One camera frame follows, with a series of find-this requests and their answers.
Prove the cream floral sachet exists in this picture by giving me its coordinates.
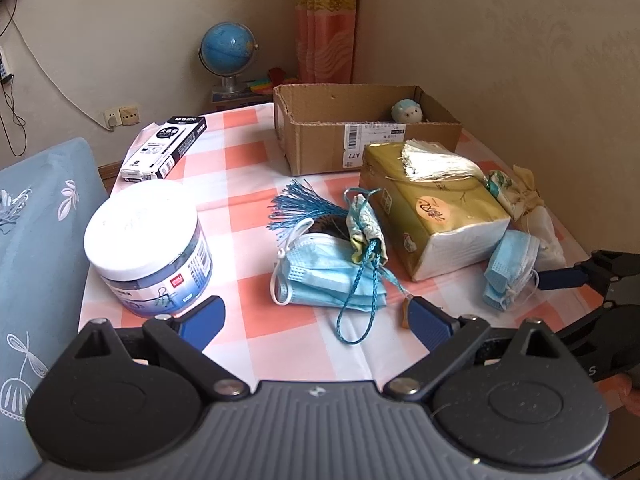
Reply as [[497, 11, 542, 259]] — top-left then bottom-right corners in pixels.
[[482, 164, 546, 221]]

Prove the black and white pen box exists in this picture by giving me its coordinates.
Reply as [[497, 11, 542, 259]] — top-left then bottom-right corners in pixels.
[[120, 115, 207, 182]]

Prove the brown cardboard box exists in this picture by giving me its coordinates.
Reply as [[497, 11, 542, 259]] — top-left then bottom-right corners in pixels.
[[272, 83, 463, 177]]

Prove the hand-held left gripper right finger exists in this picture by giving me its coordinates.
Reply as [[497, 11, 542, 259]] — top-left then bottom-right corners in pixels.
[[382, 297, 576, 401]]

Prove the white-lidded clear jar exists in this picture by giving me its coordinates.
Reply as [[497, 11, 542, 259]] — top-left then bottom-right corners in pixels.
[[83, 180, 213, 318]]

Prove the white cable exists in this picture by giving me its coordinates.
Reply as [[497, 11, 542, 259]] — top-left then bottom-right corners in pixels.
[[9, 14, 115, 132]]

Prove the blue round plush toy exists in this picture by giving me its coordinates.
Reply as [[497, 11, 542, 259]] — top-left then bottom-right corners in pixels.
[[391, 100, 425, 123]]

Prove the white towel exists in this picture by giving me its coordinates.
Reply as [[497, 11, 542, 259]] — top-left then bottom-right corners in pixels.
[[520, 207, 568, 271]]

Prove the black cable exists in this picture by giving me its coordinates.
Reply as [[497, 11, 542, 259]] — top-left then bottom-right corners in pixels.
[[0, 79, 27, 157]]

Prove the floral pouch with blue cord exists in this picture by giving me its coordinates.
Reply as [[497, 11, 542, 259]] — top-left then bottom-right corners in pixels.
[[335, 187, 413, 346]]

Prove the blue tassel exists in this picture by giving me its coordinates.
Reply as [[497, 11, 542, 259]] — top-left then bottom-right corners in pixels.
[[270, 181, 351, 243]]

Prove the pink patterned curtain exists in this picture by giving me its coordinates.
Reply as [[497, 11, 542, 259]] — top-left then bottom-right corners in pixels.
[[295, 0, 361, 84]]

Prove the dark hair ring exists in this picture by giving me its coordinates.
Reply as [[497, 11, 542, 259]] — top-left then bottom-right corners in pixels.
[[305, 215, 353, 241]]

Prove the yellow-green tissue pack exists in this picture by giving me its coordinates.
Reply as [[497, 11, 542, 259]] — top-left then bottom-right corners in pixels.
[[359, 142, 512, 282]]

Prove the person's right hand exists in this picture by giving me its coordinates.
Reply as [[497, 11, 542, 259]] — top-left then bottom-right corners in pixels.
[[617, 374, 640, 415]]

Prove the blue embroidered bed sheet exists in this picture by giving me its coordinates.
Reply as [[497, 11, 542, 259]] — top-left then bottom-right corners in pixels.
[[0, 137, 111, 480]]

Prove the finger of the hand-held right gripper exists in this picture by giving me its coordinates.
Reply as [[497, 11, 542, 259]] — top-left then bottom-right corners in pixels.
[[556, 296, 640, 356], [537, 249, 640, 306]]

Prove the blue face mask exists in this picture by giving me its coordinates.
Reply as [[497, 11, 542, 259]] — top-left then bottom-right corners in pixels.
[[482, 230, 541, 309], [270, 232, 388, 309]]

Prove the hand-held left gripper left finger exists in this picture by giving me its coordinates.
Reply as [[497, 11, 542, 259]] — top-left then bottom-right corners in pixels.
[[75, 296, 251, 401]]

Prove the blue desk globe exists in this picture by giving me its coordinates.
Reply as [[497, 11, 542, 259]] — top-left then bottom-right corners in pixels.
[[198, 21, 259, 95]]

